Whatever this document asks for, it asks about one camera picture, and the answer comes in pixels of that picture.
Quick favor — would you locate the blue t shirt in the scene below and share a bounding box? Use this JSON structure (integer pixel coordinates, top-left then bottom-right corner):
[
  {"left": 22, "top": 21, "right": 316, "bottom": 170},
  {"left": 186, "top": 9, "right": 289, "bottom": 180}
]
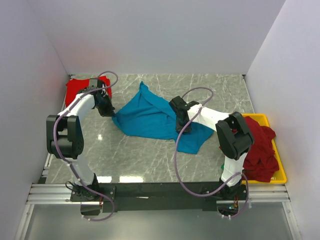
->
[{"left": 112, "top": 82, "right": 214, "bottom": 154}]

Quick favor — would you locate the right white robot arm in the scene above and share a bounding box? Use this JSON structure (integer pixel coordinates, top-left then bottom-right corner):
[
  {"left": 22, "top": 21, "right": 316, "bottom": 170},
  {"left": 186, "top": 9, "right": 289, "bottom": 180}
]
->
[{"left": 169, "top": 96, "right": 255, "bottom": 188}]

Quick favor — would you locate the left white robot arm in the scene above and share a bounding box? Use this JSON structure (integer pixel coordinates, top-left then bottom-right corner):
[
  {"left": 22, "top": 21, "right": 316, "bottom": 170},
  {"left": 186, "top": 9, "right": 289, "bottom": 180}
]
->
[{"left": 46, "top": 75, "right": 115, "bottom": 188}]

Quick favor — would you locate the folded red t shirt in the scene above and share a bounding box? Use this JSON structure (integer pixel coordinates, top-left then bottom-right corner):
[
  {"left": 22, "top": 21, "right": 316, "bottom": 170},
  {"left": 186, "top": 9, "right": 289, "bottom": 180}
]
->
[{"left": 64, "top": 76, "right": 112, "bottom": 107}]

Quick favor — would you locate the black base beam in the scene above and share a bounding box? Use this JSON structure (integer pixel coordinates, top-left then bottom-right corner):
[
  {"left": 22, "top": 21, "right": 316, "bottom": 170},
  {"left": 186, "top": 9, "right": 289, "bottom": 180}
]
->
[{"left": 70, "top": 181, "right": 248, "bottom": 215}]

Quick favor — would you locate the dark red t shirt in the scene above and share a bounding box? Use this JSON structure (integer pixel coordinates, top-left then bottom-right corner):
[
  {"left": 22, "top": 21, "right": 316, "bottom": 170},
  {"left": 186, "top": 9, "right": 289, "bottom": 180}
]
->
[{"left": 243, "top": 116, "right": 279, "bottom": 183}]

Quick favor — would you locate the yellow plastic bin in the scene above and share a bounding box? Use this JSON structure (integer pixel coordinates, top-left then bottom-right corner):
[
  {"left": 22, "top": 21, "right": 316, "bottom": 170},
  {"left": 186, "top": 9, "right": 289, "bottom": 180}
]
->
[{"left": 243, "top": 113, "right": 287, "bottom": 185}]

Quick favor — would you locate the aluminium frame rail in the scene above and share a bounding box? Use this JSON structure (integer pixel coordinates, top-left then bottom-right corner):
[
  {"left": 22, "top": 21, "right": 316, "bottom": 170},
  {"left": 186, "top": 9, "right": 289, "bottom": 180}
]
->
[{"left": 26, "top": 184, "right": 291, "bottom": 205}]

